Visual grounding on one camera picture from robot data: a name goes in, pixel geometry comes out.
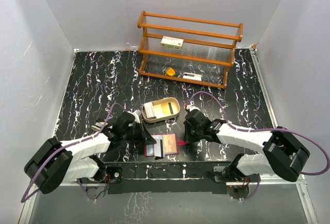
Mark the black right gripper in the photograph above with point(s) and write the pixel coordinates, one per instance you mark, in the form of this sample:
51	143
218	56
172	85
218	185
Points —
188	137

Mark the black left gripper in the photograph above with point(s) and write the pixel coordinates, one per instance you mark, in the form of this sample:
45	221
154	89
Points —
145	136

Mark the white silver credit card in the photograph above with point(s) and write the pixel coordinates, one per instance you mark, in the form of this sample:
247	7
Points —
158	146

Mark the red card holder wallet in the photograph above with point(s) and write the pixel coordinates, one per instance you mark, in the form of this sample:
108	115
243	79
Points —
149	149

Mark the gold credit card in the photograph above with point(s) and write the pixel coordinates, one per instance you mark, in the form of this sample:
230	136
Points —
170	144

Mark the beige oval card tray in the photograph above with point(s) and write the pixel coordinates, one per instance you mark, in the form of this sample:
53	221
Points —
165	109

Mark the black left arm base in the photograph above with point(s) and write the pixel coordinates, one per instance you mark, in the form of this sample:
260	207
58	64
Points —
111	177

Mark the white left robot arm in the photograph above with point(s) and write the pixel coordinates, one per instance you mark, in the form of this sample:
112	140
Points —
61	161

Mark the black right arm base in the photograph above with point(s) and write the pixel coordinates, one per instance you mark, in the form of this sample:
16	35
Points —
232	174

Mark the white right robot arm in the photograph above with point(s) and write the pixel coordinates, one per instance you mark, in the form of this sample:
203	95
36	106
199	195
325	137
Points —
276	152

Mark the white stapler on shelf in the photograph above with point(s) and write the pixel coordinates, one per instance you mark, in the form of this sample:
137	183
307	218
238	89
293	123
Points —
192	76

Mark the orange yellow small block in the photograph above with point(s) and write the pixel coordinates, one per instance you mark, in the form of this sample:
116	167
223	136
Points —
170	72

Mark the orange wooden shelf rack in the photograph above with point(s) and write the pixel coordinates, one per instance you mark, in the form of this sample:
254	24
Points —
208	48

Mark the white red medicine box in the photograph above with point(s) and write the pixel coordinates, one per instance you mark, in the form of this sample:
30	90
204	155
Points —
172	43

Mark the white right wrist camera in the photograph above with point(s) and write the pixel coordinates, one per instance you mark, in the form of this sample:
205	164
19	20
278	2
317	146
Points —
190	108

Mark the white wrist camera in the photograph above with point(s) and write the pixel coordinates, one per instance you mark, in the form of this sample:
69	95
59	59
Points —
137	115
190	108

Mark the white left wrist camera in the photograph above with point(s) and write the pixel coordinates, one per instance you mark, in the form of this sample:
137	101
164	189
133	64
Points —
137	115

